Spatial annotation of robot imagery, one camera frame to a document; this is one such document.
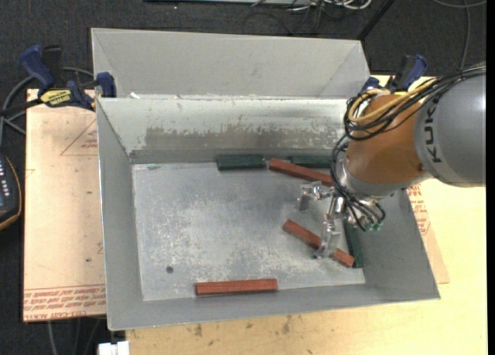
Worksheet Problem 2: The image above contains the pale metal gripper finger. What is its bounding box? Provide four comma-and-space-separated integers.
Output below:
312, 227, 343, 260
298, 182, 334, 212

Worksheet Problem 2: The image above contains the grey metal bin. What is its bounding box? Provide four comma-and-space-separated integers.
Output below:
90, 27, 441, 332

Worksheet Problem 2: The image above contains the dark green flat block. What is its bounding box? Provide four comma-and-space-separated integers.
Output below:
215, 154, 268, 172
288, 155, 333, 167
345, 224, 367, 269

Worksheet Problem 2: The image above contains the brown cardboard board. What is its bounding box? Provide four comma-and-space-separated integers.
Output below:
22, 88, 452, 323

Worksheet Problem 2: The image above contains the red-brown flat block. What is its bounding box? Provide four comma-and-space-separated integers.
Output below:
194, 278, 279, 297
268, 158, 336, 187
282, 219, 356, 268

